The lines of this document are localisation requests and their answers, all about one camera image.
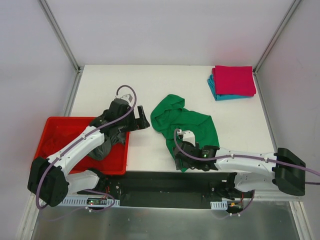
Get green t shirt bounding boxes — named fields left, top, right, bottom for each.
left=150, top=94, right=220, bottom=159

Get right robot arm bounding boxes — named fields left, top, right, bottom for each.
left=172, top=141, right=306, bottom=199

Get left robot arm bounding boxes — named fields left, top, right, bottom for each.
left=27, top=97, right=150, bottom=207

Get grey t shirt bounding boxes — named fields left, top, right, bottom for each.
left=87, top=130, right=127, bottom=161

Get red plastic bin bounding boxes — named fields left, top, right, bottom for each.
left=34, top=116, right=130, bottom=175

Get red t shirt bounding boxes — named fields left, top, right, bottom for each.
left=39, top=129, right=77, bottom=158

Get folded teal t shirt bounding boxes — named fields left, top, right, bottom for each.
left=207, top=74, right=251, bottom=101

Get folded magenta t shirt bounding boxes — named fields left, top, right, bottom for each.
left=212, top=65, right=257, bottom=97

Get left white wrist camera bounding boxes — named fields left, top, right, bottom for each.
left=116, top=93, right=133, bottom=104

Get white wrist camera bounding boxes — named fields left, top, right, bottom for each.
left=177, top=129, right=196, bottom=147
left=116, top=93, right=133, bottom=104

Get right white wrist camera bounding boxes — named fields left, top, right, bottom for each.
left=177, top=129, right=196, bottom=147

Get right slotted cable duct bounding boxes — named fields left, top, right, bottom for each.
left=210, top=200, right=228, bottom=211

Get slotted cable duct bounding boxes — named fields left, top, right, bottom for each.
left=210, top=200, right=228, bottom=211
left=58, top=196, right=120, bottom=208

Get left slotted cable duct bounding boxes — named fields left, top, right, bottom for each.
left=58, top=196, right=120, bottom=208

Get left aluminium frame post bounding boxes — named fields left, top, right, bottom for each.
left=37, top=0, right=82, bottom=74

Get aluminium frame post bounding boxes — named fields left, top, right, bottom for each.
left=37, top=0, right=82, bottom=74
left=253, top=0, right=303, bottom=76

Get right aluminium frame post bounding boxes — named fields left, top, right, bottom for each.
left=253, top=0, right=303, bottom=76

